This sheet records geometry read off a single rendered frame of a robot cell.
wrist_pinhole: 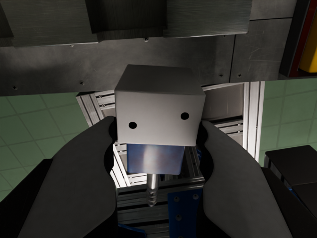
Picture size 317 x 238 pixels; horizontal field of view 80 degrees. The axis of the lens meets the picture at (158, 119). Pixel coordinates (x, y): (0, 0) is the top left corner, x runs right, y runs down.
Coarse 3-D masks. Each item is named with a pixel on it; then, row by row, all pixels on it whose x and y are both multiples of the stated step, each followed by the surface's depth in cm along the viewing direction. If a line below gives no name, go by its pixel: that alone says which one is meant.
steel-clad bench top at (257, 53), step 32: (256, 0) 20; (288, 0) 20; (256, 32) 22; (288, 32) 22; (0, 64) 23; (32, 64) 23; (64, 64) 23; (96, 64) 23; (160, 64) 23; (192, 64) 23; (224, 64) 23; (256, 64) 23; (0, 96) 25
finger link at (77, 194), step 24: (72, 144) 9; (96, 144) 9; (72, 168) 7; (96, 168) 8; (48, 192) 6; (72, 192) 7; (96, 192) 7; (48, 216) 6; (72, 216) 6; (96, 216) 6
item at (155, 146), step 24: (144, 72) 13; (168, 72) 13; (192, 72) 14; (120, 96) 10; (144, 96) 10; (168, 96) 10; (192, 96) 10; (120, 120) 11; (144, 120) 11; (168, 120) 11; (192, 120) 11; (144, 144) 14; (168, 144) 12; (192, 144) 12; (144, 168) 15; (168, 168) 15
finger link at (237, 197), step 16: (208, 128) 11; (208, 144) 9; (224, 144) 9; (208, 160) 9; (224, 160) 8; (240, 160) 9; (208, 176) 9; (224, 176) 8; (240, 176) 8; (256, 176) 8; (208, 192) 7; (224, 192) 7; (240, 192) 7; (256, 192) 7; (208, 208) 6; (224, 208) 6; (240, 208) 6; (256, 208) 6; (272, 208) 6; (208, 224) 6; (224, 224) 6; (240, 224) 6; (256, 224) 6; (272, 224) 6
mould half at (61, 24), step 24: (0, 0) 12; (24, 0) 12; (48, 0) 12; (72, 0) 12; (168, 0) 12; (192, 0) 12; (216, 0) 12; (240, 0) 12; (24, 24) 13; (48, 24) 13; (72, 24) 13; (168, 24) 13; (192, 24) 13; (216, 24) 13; (240, 24) 13
